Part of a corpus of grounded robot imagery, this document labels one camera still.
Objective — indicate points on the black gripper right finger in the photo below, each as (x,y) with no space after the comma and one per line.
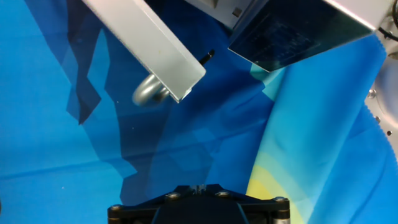
(264,207)

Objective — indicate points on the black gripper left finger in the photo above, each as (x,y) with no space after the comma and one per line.
(136,208)

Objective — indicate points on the white rectangular metal beam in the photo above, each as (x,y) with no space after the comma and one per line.
(155,46)

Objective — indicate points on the silver microwave body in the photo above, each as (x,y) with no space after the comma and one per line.
(295,34)

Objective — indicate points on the blue landscape print cloth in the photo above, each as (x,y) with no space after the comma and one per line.
(217,130)

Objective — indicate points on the round silver robot base plate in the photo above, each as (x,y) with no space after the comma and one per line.
(387,93)

